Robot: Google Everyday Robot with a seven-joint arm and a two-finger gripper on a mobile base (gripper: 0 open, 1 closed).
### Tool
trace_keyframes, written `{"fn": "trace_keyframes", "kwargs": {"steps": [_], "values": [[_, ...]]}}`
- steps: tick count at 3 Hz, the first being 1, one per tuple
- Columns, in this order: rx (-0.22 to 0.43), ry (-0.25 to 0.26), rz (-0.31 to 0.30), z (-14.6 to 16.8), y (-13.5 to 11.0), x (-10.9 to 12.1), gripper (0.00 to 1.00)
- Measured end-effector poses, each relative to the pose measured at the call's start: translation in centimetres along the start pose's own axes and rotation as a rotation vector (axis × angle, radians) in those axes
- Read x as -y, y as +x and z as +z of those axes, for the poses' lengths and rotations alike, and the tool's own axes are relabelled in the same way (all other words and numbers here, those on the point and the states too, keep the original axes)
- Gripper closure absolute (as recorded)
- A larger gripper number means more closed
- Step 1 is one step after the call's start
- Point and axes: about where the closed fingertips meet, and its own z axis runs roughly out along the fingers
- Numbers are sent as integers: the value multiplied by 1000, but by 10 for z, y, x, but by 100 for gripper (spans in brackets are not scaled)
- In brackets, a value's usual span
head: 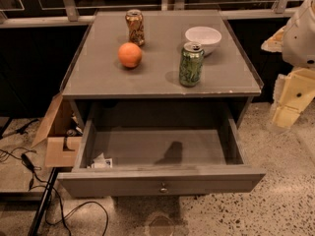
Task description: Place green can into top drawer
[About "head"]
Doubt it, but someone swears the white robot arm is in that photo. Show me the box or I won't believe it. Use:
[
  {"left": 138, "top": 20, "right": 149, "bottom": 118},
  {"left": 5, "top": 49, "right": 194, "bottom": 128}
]
[{"left": 261, "top": 0, "right": 315, "bottom": 132}]

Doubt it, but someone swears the metal drawer knob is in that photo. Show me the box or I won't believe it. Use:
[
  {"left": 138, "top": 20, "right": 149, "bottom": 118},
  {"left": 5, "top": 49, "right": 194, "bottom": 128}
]
[{"left": 159, "top": 183, "right": 168, "bottom": 194}]

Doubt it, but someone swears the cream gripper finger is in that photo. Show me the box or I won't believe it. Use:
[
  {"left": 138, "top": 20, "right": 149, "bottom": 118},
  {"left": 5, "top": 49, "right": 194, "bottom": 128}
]
[
  {"left": 261, "top": 28, "right": 284, "bottom": 53},
  {"left": 271, "top": 68, "right": 315, "bottom": 129}
]

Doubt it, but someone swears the black cable on floor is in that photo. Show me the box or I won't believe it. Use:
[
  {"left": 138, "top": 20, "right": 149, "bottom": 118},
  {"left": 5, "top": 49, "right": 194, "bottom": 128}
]
[{"left": 0, "top": 147, "right": 110, "bottom": 236}]

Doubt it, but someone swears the black stand leg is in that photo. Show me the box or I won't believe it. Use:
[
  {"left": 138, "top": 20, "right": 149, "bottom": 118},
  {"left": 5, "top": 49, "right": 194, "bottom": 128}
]
[{"left": 28, "top": 167, "right": 58, "bottom": 236}]

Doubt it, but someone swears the gold brown soda can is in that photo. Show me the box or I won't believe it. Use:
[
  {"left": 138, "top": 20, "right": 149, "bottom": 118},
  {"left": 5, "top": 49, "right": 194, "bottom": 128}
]
[{"left": 125, "top": 9, "right": 145, "bottom": 46}]

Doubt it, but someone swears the cardboard box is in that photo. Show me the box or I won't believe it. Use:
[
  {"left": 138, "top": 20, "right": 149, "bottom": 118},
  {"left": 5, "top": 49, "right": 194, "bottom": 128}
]
[{"left": 31, "top": 93, "right": 81, "bottom": 167}]

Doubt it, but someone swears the grey cabinet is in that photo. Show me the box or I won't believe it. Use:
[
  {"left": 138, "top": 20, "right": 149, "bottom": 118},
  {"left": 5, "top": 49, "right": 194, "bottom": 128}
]
[{"left": 60, "top": 10, "right": 265, "bottom": 130}]

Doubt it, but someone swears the open grey top drawer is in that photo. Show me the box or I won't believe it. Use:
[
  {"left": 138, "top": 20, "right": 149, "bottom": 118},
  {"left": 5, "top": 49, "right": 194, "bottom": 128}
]
[{"left": 58, "top": 102, "right": 266, "bottom": 198}]

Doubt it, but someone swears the white paper packet in drawer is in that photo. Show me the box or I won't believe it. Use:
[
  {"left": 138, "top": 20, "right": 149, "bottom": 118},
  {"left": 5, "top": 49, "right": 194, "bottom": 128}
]
[{"left": 91, "top": 153, "right": 113, "bottom": 168}]

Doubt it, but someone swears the orange fruit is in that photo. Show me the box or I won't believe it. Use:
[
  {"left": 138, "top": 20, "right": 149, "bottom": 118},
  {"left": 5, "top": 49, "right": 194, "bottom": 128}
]
[{"left": 118, "top": 42, "right": 142, "bottom": 68}]

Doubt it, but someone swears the metal window railing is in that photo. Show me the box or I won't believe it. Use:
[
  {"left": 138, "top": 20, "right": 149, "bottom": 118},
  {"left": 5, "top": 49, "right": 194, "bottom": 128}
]
[{"left": 0, "top": 0, "right": 304, "bottom": 28}]

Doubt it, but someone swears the green soda can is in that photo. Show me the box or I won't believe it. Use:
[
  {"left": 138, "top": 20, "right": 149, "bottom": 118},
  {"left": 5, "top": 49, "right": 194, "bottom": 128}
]
[{"left": 179, "top": 42, "right": 204, "bottom": 87}]

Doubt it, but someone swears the white bowl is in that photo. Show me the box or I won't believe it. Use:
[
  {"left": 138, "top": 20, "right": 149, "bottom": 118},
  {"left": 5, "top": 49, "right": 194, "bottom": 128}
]
[{"left": 185, "top": 27, "right": 221, "bottom": 56}]

